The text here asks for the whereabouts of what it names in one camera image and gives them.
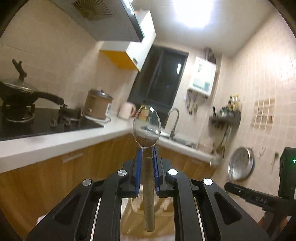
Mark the white electric kettle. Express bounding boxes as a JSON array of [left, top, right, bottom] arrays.
[[118, 102, 136, 120]]

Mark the dark window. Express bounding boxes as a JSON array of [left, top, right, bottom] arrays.
[[127, 45, 189, 128]]

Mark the grey range hood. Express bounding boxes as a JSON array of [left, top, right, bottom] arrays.
[[52, 0, 144, 42]]

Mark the white water heater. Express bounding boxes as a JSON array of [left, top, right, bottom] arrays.
[[189, 57, 216, 96]]

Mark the clear plastic spoon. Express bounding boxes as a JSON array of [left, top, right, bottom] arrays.
[[132, 105, 161, 232]]

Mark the round metal steamer tray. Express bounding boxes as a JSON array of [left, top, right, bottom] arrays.
[[228, 147, 255, 181]]

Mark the black gas stove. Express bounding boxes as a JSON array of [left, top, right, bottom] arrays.
[[1, 104, 103, 141]]

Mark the steel kitchen faucet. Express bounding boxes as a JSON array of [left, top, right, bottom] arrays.
[[164, 107, 181, 141]]

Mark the black wok with lid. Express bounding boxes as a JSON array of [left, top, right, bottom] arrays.
[[1, 59, 64, 106]]

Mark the white orange wall cabinet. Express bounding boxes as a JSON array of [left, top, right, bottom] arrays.
[[100, 10, 156, 71]]

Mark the brown rice cooker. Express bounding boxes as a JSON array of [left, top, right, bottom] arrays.
[[83, 89, 113, 120]]

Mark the black wall spice rack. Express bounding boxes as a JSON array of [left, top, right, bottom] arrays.
[[209, 94, 242, 128]]

